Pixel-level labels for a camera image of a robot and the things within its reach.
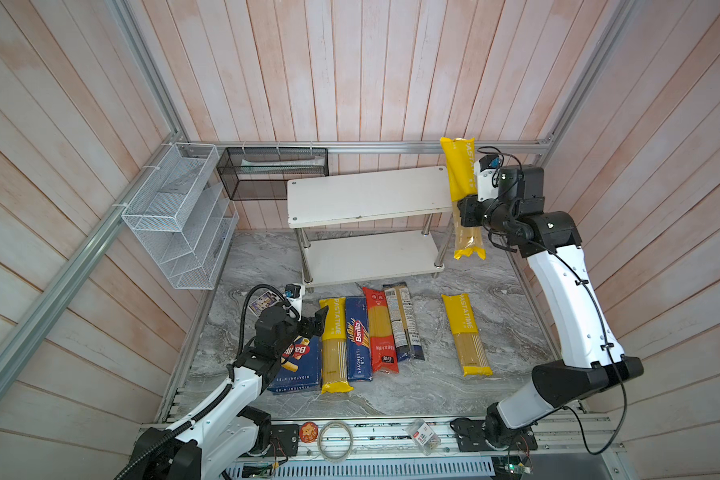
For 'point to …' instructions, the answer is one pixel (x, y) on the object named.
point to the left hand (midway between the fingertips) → (313, 308)
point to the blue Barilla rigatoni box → (299, 367)
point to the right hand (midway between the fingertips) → (462, 200)
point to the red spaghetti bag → (382, 337)
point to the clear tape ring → (350, 449)
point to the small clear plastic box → (425, 438)
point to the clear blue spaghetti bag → (404, 320)
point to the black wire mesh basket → (262, 173)
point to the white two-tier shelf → (371, 226)
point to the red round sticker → (308, 432)
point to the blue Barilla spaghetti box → (358, 347)
